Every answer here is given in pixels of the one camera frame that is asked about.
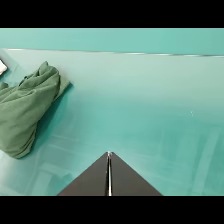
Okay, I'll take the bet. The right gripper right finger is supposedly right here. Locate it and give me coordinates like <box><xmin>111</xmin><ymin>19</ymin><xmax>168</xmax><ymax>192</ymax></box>
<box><xmin>109</xmin><ymin>151</ymin><xmax>163</xmax><ymax>197</ymax></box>

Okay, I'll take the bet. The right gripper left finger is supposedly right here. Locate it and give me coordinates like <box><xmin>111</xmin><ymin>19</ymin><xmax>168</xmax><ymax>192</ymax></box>
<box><xmin>57</xmin><ymin>151</ymin><xmax>110</xmax><ymax>197</ymax></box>

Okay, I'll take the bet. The green T-shirt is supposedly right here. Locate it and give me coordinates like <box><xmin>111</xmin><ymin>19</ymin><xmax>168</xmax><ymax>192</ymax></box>
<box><xmin>0</xmin><ymin>60</ymin><xmax>72</xmax><ymax>160</ymax></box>

